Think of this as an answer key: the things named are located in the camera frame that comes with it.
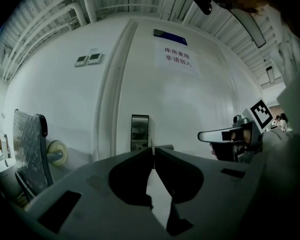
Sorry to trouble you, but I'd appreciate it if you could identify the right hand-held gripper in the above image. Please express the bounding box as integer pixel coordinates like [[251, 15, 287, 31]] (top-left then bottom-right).
[[197, 98, 275, 164]]

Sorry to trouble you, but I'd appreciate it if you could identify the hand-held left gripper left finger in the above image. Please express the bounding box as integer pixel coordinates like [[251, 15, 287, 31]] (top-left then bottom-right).
[[24, 146, 166, 240]]

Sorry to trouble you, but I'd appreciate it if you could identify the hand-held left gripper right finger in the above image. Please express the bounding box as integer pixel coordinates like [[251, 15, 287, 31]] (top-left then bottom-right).
[[154, 148, 260, 240]]

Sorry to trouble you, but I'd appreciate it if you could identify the person's right forearm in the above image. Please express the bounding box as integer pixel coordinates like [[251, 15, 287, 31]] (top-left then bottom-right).
[[261, 127, 295, 160]]

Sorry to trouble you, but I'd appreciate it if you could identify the dark blue strip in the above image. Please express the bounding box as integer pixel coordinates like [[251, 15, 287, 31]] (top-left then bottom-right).
[[153, 28, 189, 46]]

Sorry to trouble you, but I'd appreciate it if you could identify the person's right hand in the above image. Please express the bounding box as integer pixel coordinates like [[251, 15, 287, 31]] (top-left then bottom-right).
[[229, 129, 253, 145]]

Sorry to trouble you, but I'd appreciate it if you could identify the folded metal platform trolley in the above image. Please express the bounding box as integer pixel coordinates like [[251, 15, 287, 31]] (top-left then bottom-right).
[[12, 108, 69, 203]]

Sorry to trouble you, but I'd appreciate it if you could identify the person's white hoodie torso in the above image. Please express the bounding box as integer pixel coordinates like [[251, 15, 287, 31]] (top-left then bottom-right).
[[263, 3, 300, 240]]

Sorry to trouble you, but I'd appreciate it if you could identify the paper sign with red print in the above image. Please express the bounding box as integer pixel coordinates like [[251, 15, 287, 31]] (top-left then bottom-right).
[[154, 42, 200, 76]]

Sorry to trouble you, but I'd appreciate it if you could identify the white appliance on pallet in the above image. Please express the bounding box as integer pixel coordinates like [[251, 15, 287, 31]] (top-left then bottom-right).
[[0, 157, 24, 200]]

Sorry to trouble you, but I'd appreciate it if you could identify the long hanging ceiling lamp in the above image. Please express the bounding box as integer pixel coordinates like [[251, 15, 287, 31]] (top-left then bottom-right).
[[265, 65, 276, 85], [229, 7, 267, 49]]

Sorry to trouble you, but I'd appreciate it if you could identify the white ceiling pipe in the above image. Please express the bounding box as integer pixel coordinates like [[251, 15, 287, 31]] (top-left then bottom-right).
[[72, 0, 97, 28]]

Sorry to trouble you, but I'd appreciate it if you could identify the white wall switch panel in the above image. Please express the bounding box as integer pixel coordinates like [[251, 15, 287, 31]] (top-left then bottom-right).
[[74, 55, 89, 68], [86, 53, 104, 66]]

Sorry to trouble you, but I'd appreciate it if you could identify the black head camera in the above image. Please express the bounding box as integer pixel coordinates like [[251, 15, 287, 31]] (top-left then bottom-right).
[[191, 0, 214, 16]]

